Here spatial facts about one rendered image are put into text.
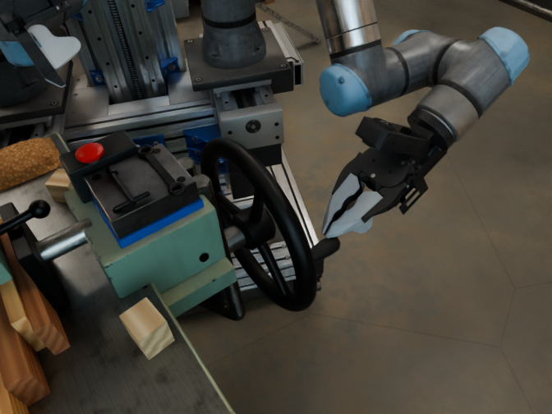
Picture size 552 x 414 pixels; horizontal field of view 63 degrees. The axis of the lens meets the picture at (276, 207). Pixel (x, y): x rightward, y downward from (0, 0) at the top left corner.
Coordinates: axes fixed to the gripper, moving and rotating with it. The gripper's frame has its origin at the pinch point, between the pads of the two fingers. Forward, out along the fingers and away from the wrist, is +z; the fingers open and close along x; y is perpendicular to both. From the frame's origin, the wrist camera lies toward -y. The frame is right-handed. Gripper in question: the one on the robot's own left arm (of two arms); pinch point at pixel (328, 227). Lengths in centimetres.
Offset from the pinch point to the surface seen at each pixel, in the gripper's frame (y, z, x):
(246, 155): -11.3, 0.5, 9.5
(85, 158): -26.1, 12.5, 12.7
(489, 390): 98, 2, -19
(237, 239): -1.5, 10.3, 8.9
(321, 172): 109, -17, 83
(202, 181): -16.5, 6.2, 7.1
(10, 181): -20.6, 26.0, 31.2
